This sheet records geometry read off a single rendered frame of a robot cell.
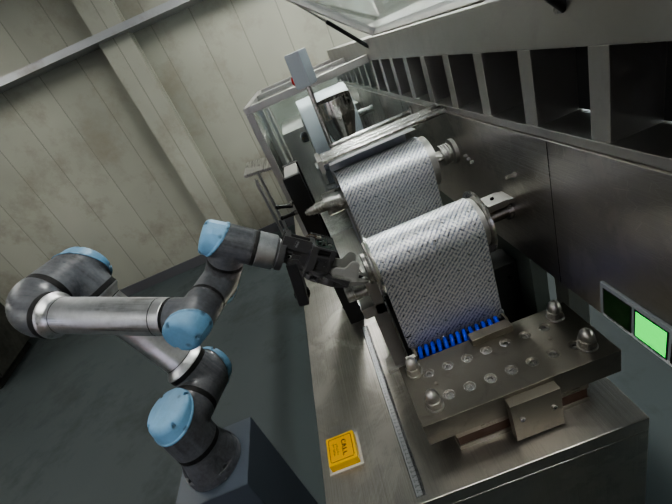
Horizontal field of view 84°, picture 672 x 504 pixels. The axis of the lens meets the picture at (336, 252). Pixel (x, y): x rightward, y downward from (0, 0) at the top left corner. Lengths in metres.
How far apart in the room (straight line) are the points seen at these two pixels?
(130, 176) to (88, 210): 0.65
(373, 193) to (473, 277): 0.32
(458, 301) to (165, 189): 4.17
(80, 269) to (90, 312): 0.21
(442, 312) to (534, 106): 0.46
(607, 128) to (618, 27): 0.12
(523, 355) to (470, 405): 0.16
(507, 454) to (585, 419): 0.17
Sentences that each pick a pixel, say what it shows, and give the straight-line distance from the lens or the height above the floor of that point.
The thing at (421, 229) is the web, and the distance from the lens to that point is 0.80.
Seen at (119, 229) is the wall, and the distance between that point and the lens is 5.07.
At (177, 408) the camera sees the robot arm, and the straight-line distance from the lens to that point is 1.02.
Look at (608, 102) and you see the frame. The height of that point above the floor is 1.51.
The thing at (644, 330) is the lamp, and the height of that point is 1.18.
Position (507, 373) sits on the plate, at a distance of 0.85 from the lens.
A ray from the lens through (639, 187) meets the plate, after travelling 0.60.
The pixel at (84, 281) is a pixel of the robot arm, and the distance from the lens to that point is 1.03.
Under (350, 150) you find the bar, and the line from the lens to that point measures 0.99.
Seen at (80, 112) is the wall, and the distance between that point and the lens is 4.82.
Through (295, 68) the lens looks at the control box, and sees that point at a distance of 1.24.
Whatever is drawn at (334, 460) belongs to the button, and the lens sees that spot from 0.96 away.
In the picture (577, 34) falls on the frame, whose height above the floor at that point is 1.59.
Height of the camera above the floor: 1.70
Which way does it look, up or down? 28 degrees down
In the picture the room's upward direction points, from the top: 24 degrees counter-clockwise
